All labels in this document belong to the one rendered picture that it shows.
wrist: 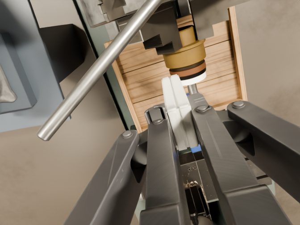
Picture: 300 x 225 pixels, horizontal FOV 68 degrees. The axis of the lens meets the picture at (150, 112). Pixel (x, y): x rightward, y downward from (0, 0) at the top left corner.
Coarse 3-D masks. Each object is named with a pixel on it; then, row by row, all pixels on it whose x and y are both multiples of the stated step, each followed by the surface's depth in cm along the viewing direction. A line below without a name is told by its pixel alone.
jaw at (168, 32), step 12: (108, 0) 30; (120, 0) 29; (108, 12) 32; (120, 12) 30; (156, 12) 35; (168, 12) 37; (120, 24) 33; (144, 24) 32; (156, 24) 35; (168, 24) 37; (144, 36) 33; (156, 36) 36; (168, 36) 37; (156, 48) 41; (168, 48) 39; (180, 48) 40
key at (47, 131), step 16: (160, 0) 19; (144, 16) 19; (128, 32) 19; (112, 48) 19; (96, 64) 19; (80, 80) 19; (96, 80) 19; (80, 96) 19; (64, 112) 18; (48, 128) 18
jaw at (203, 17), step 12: (192, 0) 39; (204, 0) 39; (216, 0) 39; (228, 0) 39; (240, 0) 38; (192, 12) 40; (204, 12) 40; (216, 12) 40; (204, 24) 41; (204, 36) 42
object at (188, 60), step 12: (180, 36) 41; (192, 36) 42; (192, 48) 41; (204, 48) 44; (168, 60) 43; (180, 60) 42; (192, 60) 42; (204, 60) 45; (180, 72) 43; (192, 72) 43
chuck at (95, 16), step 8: (80, 0) 35; (88, 0) 32; (96, 0) 31; (128, 0) 28; (136, 0) 28; (144, 0) 28; (168, 0) 27; (88, 8) 34; (96, 8) 32; (128, 8) 29; (136, 8) 28; (88, 16) 35; (96, 16) 33; (104, 16) 32; (88, 24) 39; (96, 24) 34; (104, 24) 46
